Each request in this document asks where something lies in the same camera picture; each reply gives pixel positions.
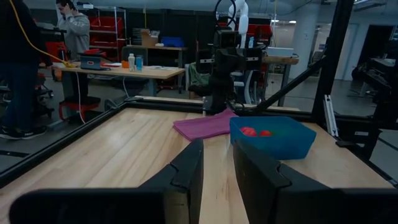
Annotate wooden bench table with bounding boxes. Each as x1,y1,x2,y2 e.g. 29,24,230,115
126,44,189,68

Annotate red storage bin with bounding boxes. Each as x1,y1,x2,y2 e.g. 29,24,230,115
90,16,123,31

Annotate white plastic bottle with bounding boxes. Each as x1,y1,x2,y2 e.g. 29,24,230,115
127,53,137,73

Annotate black aluminium table frame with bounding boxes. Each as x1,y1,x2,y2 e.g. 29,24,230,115
0,0,398,189

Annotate cardboard box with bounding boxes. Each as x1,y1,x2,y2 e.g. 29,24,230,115
141,29,160,48

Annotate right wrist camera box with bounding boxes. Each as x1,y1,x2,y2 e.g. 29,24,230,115
213,29,241,48

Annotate long wooden work table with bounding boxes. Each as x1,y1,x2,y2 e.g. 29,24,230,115
52,63,187,98

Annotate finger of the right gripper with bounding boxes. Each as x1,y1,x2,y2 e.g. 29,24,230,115
195,49,216,75
244,46,264,72

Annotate green cloth on chair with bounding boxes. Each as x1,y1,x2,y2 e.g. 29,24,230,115
187,61,213,94

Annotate yellow hanging cable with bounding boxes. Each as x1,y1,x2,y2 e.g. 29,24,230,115
8,0,76,68

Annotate person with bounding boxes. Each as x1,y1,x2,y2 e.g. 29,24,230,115
0,0,48,140
55,0,91,62

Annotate orange-red toy strawberry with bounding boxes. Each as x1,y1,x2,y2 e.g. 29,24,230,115
239,126,258,138

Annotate shelf rack with red bins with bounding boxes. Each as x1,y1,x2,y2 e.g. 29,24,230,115
89,6,127,62

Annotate small wooden table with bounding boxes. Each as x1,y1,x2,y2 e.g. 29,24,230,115
262,55,300,107

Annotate white flat box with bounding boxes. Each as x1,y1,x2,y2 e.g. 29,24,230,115
266,46,295,58

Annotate purple cloth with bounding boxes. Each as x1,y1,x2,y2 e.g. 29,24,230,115
172,108,239,141

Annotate blue-grey toolbox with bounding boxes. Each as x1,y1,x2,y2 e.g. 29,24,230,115
79,52,104,71

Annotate blue storage bin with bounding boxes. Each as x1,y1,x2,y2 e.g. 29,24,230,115
160,36,185,49

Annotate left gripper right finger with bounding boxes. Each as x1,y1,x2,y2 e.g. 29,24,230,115
232,139,398,224

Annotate blue tupperware container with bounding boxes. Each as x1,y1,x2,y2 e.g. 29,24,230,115
229,116,317,161

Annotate white office chair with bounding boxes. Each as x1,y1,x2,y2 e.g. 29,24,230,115
232,70,259,105

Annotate white floor cable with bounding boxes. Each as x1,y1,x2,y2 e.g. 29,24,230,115
75,70,87,125

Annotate silver aluminium bracket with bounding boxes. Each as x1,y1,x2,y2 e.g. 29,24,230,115
322,94,340,138

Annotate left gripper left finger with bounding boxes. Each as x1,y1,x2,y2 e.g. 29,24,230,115
9,139,205,224

